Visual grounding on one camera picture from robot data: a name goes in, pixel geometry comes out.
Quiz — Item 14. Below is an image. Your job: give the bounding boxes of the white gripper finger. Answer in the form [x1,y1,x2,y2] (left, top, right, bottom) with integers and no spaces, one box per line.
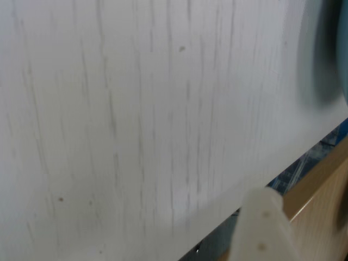
[228,187,301,261]

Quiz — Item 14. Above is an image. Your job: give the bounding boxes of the blue round dish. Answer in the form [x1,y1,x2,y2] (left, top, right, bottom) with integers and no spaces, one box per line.
[297,0,348,107]

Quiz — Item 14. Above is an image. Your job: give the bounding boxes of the light wooden furniture panel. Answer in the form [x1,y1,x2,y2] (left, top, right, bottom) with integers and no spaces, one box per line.
[217,135,348,261]

